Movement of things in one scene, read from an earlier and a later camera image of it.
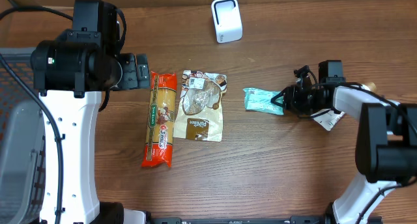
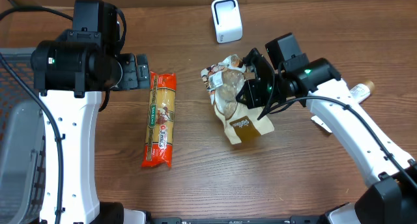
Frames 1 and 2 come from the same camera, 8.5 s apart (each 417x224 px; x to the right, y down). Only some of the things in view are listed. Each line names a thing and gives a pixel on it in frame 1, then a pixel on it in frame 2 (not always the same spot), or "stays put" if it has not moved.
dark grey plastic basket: x=23 y=142 stays put
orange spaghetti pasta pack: x=159 y=129 stays put
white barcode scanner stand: x=227 y=19 stays put
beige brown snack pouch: x=199 y=112 -> x=222 y=81
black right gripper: x=292 y=104 -> x=253 y=88
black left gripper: x=134 y=81 stays put
